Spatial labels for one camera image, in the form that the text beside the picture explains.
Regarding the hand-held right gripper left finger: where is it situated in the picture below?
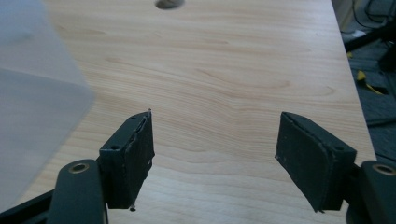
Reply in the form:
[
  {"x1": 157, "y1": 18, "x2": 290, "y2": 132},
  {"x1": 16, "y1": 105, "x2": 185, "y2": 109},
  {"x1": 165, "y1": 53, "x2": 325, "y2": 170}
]
[{"x1": 98, "y1": 108, "x2": 156, "y2": 213}]

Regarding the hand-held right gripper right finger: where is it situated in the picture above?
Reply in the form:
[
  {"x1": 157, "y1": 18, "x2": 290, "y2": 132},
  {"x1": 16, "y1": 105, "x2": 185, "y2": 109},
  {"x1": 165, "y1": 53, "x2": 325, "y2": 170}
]
[{"x1": 275, "y1": 111, "x2": 358, "y2": 214}]

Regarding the clear plastic storage box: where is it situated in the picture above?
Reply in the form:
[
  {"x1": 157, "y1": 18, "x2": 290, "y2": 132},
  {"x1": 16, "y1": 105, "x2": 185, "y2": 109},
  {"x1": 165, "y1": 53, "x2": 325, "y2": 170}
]
[{"x1": 0, "y1": 0, "x2": 96, "y2": 206}]

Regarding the yellow black striped tape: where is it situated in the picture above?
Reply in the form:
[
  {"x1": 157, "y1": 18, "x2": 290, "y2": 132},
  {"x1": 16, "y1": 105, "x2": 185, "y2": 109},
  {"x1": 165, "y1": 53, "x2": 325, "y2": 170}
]
[{"x1": 355, "y1": 69, "x2": 385, "y2": 96}]

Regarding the black metal stand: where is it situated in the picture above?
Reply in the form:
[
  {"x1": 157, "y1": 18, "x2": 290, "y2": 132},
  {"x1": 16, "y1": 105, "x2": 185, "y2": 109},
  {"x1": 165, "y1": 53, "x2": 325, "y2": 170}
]
[{"x1": 344, "y1": 20, "x2": 396, "y2": 53}]

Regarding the small grey round object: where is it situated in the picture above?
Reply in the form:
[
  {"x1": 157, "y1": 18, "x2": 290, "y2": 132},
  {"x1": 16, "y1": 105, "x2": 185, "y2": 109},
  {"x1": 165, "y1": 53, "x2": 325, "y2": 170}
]
[{"x1": 154, "y1": 0, "x2": 185, "y2": 10}]

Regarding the black floor cable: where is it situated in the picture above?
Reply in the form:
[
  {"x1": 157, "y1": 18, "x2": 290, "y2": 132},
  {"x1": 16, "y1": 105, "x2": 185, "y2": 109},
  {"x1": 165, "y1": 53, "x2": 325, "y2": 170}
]
[{"x1": 351, "y1": 0, "x2": 396, "y2": 30}]

